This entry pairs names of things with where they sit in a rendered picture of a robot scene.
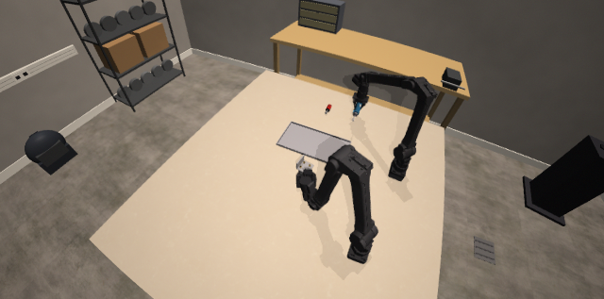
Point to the dark blue nut driver barrel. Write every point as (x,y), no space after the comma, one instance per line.
(356,110)

